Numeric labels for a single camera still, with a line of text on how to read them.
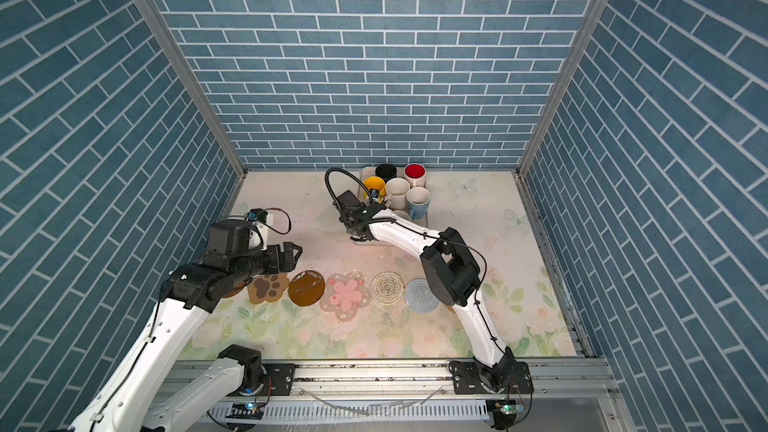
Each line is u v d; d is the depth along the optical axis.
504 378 0.66
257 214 0.64
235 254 0.55
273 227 0.58
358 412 0.70
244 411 0.72
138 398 0.39
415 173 1.12
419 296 0.87
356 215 0.72
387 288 0.89
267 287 0.89
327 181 0.75
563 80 0.94
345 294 0.89
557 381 0.76
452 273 0.54
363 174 1.16
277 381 0.74
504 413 0.71
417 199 1.06
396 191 1.08
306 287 0.89
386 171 1.09
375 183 1.05
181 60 0.87
